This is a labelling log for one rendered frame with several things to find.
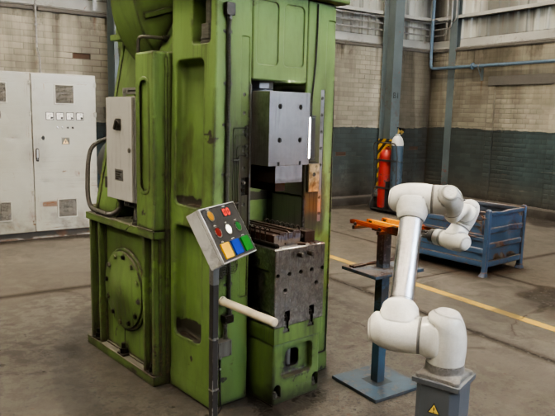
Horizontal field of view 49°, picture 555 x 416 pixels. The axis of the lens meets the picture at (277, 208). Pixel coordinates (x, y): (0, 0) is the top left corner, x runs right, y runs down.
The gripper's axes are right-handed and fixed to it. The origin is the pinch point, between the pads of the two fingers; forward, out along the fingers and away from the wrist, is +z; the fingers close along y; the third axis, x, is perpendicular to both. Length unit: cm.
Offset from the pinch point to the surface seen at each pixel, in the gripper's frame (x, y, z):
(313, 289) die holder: -36, -45, 29
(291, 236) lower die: -4, -59, 33
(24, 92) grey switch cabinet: 84, -102, 560
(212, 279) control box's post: -18, -117, 15
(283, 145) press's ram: 47, -67, 32
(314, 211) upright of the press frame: 5, -30, 51
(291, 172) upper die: 32, -61, 32
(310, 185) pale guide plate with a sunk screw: 22, -35, 48
